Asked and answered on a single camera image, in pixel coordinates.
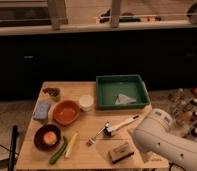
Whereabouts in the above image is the silver fork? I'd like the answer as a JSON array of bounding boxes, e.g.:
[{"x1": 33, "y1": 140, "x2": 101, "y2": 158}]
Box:
[{"x1": 86, "y1": 122, "x2": 110, "y2": 146}]

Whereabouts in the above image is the blue sponge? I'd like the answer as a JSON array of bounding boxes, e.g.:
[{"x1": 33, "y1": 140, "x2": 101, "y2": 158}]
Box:
[{"x1": 33, "y1": 101, "x2": 51, "y2": 120}]

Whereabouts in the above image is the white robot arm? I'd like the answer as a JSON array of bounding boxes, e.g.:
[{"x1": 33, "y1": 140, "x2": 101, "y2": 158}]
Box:
[{"x1": 132, "y1": 108, "x2": 197, "y2": 171}]

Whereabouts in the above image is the white-handled brush tool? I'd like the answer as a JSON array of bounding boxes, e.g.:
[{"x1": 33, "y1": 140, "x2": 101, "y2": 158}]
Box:
[{"x1": 103, "y1": 115, "x2": 139, "y2": 137}]

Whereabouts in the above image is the green plastic tray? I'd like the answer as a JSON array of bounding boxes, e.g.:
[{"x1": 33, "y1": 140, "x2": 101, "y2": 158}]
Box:
[{"x1": 96, "y1": 74, "x2": 150, "y2": 110}]

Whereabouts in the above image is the white cup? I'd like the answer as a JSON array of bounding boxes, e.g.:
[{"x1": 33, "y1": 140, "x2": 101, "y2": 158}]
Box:
[{"x1": 78, "y1": 95, "x2": 94, "y2": 112}]

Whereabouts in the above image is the green cucumber toy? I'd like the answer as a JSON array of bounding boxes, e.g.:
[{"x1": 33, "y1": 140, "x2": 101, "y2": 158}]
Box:
[{"x1": 49, "y1": 136, "x2": 68, "y2": 165}]

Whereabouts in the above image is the orange round toy food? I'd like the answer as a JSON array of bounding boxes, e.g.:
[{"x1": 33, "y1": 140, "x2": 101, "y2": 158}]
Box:
[{"x1": 43, "y1": 131, "x2": 57, "y2": 145}]

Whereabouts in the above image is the dark red bowl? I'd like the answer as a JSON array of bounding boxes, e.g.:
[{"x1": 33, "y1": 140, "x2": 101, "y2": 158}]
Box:
[{"x1": 34, "y1": 124, "x2": 61, "y2": 151}]

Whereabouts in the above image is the grey folded cloth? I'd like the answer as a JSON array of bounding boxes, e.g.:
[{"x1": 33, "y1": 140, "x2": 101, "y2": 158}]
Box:
[{"x1": 115, "y1": 93, "x2": 136, "y2": 105}]

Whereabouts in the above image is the black stand pole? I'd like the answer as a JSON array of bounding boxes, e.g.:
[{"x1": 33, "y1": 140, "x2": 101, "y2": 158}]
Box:
[{"x1": 8, "y1": 125, "x2": 19, "y2": 171}]

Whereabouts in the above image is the small bowl with grapes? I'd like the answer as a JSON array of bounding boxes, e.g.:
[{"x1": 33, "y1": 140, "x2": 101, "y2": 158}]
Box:
[{"x1": 43, "y1": 87, "x2": 60, "y2": 101}]

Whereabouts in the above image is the wooden black-base eraser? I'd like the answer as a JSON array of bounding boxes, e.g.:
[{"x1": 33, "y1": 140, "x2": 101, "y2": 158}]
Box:
[{"x1": 108, "y1": 142, "x2": 134, "y2": 164}]

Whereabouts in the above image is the orange bowl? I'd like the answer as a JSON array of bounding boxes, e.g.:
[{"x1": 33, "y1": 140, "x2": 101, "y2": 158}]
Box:
[{"x1": 53, "y1": 100, "x2": 80, "y2": 126}]

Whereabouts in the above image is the pale yellow vegetable stick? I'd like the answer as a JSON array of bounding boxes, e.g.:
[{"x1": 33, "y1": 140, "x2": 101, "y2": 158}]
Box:
[{"x1": 65, "y1": 132, "x2": 78, "y2": 158}]

